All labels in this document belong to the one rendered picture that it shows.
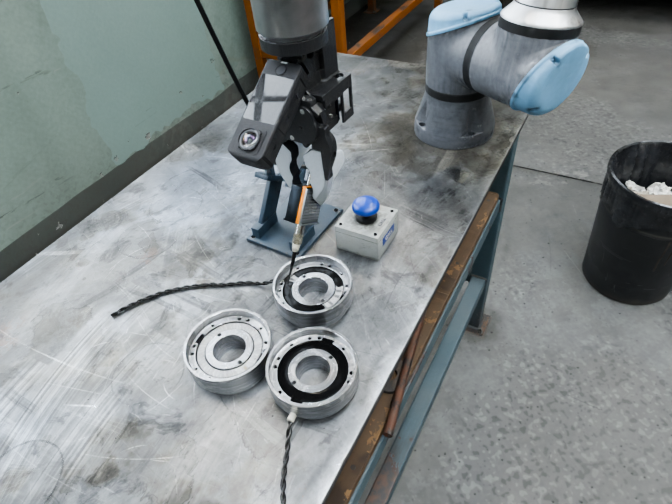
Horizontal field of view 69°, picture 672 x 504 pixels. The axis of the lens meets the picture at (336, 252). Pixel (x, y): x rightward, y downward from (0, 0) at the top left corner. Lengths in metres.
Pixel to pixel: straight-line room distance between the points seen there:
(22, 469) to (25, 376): 0.13
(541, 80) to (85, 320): 0.72
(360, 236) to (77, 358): 0.41
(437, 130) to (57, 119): 1.68
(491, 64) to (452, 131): 0.16
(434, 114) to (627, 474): 1.03
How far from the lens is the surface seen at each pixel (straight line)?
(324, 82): 0.58
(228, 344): 0.65
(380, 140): 0.98
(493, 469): 1.45
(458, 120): 0.93
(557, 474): 1.48
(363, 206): 0.70
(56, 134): 2.29
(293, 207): 0.62
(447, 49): 0.89
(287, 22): 0.51
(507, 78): 0.81
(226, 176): 0.94
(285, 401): 0.55
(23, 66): 2.20
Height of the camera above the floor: 1.32
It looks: 44 degrees down
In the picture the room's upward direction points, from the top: 7 degrees counter-clockwise
